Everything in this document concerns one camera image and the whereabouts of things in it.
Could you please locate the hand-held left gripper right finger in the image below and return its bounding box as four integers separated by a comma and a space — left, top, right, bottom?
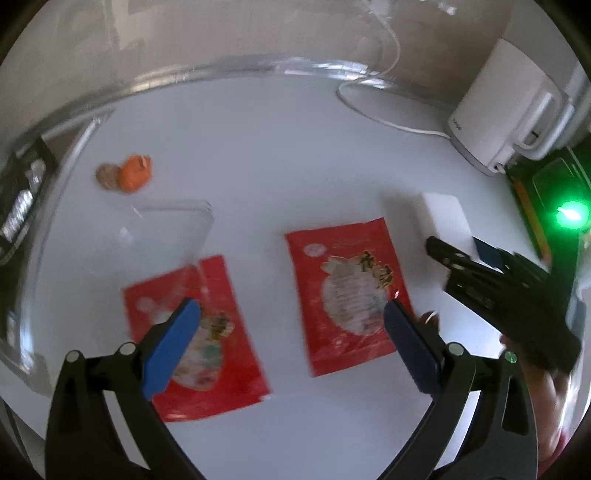
379, 299, 539, 480

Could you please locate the white electric kettle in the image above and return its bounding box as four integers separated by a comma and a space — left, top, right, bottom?
448, 38, 575, 176

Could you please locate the white power cable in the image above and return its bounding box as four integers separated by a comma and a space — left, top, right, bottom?
336, 0, 455, 139

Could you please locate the person's right hand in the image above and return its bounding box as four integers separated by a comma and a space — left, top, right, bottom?
501, 335, 575, 462

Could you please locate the orange peel piece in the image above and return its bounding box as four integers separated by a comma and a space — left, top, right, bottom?
117, 154, 154, 192

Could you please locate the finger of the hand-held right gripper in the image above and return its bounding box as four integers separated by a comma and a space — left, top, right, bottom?
472, 236, 550, 287
426, 236, 522, 319

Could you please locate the clear plastic wrapper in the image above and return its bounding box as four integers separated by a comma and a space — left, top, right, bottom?
90, 198, 217, 278

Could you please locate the red snack packet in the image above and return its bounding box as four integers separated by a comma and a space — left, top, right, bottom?
121, 255, 271, 423
284, 217, 416, 378

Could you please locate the blue white milk carton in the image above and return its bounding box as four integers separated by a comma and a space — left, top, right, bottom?
416, 191, 483, 278

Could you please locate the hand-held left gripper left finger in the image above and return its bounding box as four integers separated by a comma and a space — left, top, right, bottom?
44, 298, 206, 480

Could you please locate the brown shell piece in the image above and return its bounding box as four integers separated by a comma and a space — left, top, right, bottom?
95, 164, 122, 190

